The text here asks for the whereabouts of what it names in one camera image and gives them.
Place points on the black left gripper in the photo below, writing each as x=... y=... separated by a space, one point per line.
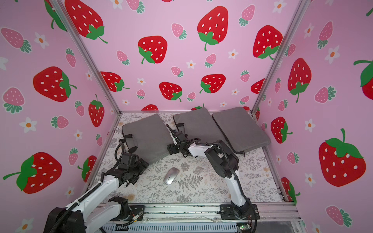
x=142 y=167

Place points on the grey laptop bag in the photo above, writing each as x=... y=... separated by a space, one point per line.
x=199 y=124
x=240 y=130
x=148 y=138

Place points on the aluminium frame post right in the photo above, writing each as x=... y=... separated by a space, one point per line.
x=294 y=24

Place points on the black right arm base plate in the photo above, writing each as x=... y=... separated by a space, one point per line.
x=231 y=212

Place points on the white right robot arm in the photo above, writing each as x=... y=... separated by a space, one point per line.
x=224 y=162

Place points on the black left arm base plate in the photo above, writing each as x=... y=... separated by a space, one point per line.
x=134 y=212

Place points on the floral patterned table mat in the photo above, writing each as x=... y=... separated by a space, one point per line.
x=197 y=182

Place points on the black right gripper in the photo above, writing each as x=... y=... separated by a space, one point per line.
x=177 y=139

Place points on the aluminium frame post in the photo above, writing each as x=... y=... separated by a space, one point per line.
x=294 y=24
x=76 y=37

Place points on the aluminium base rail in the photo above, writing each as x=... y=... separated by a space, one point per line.
x=203 y=217

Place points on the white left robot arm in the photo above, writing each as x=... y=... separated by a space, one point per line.
x=84 y=215

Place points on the silver computer mouse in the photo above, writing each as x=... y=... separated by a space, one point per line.
x=171 y=176

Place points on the aluminium frame post left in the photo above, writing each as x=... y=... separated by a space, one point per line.
x=76 y=37

